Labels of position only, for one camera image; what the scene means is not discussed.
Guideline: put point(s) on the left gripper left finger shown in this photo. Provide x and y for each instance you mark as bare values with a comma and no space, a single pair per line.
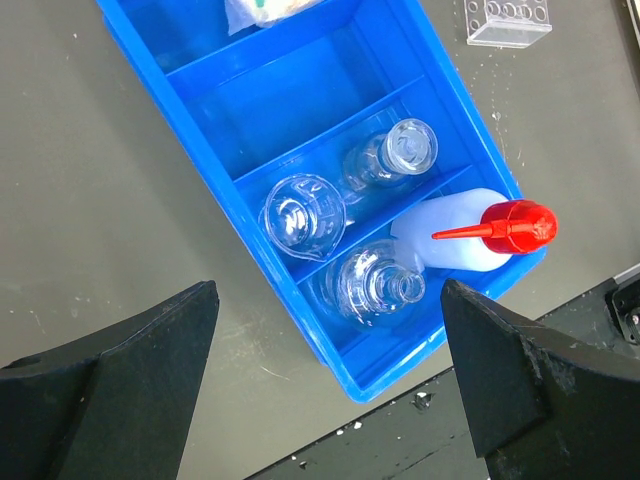
114,404

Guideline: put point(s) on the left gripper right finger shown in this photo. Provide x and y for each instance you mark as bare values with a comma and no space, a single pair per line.
540,404

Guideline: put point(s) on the wash bottle red nozzle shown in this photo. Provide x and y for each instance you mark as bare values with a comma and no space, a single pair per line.
475,230

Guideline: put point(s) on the small clear glass dish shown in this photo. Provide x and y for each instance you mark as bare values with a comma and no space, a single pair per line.
375,285

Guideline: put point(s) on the clear glass beaker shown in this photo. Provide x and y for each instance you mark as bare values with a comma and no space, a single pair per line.
304,216

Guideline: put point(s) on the small stoppered glass bottle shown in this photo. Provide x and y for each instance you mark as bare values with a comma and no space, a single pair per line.
388,158

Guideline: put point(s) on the blue compartment plastic bin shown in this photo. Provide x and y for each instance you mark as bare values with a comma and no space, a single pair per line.
315,135

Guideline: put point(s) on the plastic bag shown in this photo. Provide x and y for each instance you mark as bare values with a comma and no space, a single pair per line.
242,14

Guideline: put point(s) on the clear acrylic tube rack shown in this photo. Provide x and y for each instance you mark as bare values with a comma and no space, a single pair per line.
515,24

